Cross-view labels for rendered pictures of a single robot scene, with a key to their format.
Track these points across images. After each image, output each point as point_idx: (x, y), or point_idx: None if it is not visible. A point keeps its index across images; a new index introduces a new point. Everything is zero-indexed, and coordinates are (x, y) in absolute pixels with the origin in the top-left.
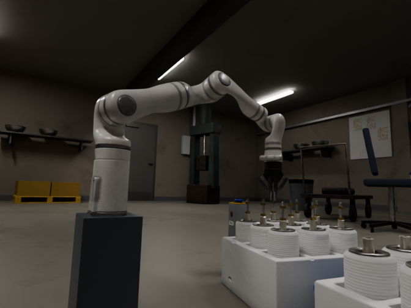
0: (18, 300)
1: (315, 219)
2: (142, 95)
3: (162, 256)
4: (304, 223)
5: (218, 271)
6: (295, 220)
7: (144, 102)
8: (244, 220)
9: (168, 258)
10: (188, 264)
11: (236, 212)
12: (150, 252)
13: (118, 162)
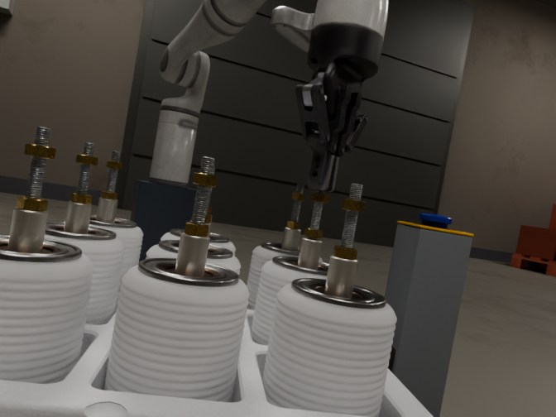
0: None
1: (73, 198)
2: (174, 40)
3: (512, 395)
4: (280, 294)
5: None
6: (304, 278)
7: (174, 46)
8: (275, 244)
9: (491, 397)
10: (453, 410)
11: (393, 253)
12: (543, 389)
13: (158, 125)
